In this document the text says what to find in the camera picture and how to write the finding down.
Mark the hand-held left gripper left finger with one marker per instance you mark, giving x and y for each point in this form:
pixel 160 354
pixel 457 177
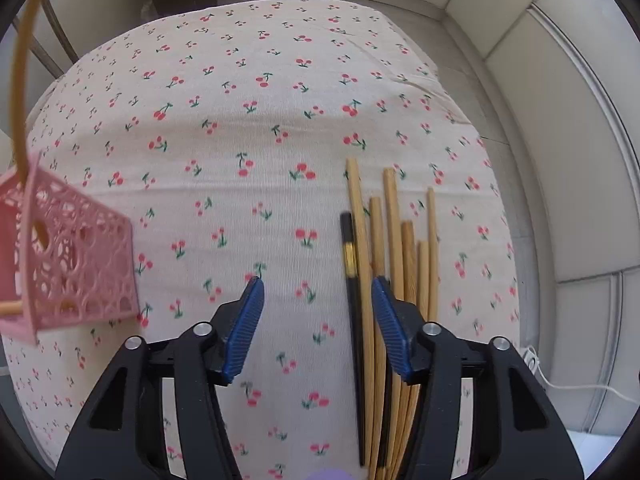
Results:
pixel 245 330

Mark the purple object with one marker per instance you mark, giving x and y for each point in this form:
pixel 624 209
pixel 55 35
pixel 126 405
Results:
pixel 325 474

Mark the wooden chopstick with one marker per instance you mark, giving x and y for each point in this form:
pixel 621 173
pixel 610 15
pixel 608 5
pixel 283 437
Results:
pixel 16 85
pixel 376 235
pixel 357 210
pixel 393 220
pixel 423 280
pixel 10 308

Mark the black chopstick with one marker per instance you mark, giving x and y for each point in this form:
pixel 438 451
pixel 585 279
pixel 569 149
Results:
pixel 350 260

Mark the pink perforated utensil basket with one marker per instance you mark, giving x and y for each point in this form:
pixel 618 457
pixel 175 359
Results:
pixel 85 270

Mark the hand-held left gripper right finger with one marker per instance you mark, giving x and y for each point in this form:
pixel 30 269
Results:
pixel 390 330

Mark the cherry print tablecloth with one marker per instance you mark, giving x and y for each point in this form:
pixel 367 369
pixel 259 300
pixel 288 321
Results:
pixel 250 110

